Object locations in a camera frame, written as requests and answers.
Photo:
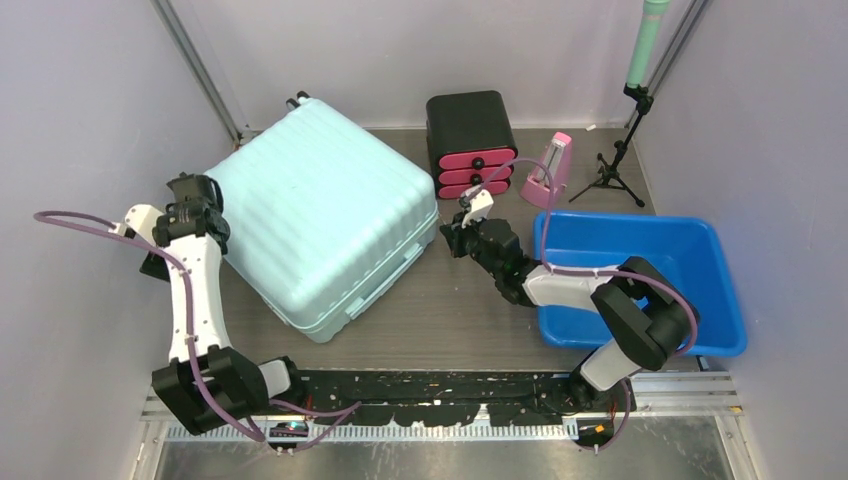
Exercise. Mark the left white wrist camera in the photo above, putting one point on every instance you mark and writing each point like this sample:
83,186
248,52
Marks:
139,220

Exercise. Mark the black and pink drawer box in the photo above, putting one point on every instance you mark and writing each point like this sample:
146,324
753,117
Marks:
469,136

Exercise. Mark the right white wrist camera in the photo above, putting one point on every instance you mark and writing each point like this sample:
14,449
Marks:
476,203

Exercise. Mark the light blue hard-shell suitcase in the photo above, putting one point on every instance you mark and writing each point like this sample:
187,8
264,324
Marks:
324,216

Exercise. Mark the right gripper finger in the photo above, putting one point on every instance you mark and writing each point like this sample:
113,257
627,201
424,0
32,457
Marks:
457,245
450,230

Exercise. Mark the blue plastic tub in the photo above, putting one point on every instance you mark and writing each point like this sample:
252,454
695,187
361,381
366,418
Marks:
685,250

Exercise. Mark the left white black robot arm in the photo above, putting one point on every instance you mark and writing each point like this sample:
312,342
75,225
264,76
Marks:
206,383

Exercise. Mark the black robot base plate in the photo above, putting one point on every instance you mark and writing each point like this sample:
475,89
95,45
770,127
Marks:
447,398

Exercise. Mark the black tripod stand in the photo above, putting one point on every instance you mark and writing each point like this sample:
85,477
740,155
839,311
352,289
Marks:
608,172

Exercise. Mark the aluminium rail frame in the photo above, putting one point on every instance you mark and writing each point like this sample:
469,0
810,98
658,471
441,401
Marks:
656,395

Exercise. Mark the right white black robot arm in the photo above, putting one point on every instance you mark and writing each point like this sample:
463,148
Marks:
648,319

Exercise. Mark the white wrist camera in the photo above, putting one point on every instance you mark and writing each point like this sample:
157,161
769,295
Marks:
476,203
139,220

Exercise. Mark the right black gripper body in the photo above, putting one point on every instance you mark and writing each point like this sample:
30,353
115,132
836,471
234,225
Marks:
475,248

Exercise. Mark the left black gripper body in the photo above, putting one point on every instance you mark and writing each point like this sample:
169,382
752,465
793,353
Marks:
228,224

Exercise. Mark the pink metronome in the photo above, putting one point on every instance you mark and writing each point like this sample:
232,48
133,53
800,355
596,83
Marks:
546,183

